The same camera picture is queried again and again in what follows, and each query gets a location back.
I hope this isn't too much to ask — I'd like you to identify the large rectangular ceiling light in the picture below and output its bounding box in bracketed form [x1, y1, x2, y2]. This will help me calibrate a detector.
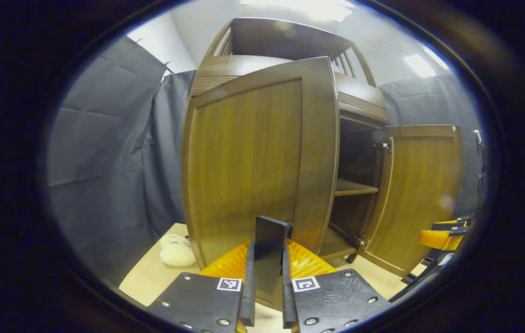
[240, 0, 355, 23]

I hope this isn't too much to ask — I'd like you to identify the wooden shoe cabinet door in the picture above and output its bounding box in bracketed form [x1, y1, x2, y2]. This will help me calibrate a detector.
[182, 56, 340, 311]
[358, 124, 464, 278]

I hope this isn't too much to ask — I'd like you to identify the black metal stand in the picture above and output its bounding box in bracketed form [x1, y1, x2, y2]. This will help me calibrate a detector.
[389, 252, 453, 303]

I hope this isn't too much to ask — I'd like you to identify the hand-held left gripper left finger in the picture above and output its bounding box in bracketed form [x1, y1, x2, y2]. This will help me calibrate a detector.
[146, 240, 256, 333]

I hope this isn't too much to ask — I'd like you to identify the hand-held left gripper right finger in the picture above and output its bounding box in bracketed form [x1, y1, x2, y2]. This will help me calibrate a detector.
[282, 238, 392, 333]

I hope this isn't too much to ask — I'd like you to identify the cream plush toy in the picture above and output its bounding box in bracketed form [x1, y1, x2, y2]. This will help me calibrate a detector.
[160, 234, 197, 267]

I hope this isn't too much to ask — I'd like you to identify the small ceiling light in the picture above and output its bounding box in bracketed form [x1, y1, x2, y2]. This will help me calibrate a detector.
[403, 54, 437, 78]

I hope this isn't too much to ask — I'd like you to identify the wooden double-door shoe cabinet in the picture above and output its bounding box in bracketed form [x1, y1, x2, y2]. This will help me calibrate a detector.
[189, 18, 391, 278]

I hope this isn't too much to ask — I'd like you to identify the black backdrop cloth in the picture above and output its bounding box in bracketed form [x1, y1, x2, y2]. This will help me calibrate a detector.
[45, 36, 486, 287]

